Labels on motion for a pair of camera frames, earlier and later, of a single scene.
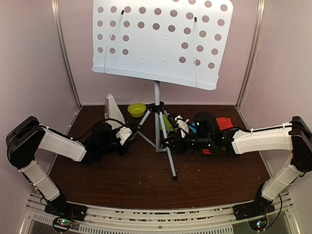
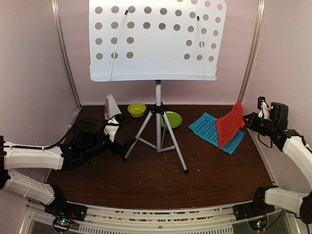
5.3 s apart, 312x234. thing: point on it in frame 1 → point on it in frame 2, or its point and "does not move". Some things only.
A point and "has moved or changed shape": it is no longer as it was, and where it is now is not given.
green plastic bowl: x=137 y=110 does not move
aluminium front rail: x=161 y=220 does not move
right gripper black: x=178 y=146 → x=250 y=124
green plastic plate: x=168 y=126 → x=175 y=119
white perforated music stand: x=181 y=42 has moved or changed shape
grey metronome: x=112 y=110 does not move
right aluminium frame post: x=253 y=54 does not move
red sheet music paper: x=224 y=123 has moved or changed shape
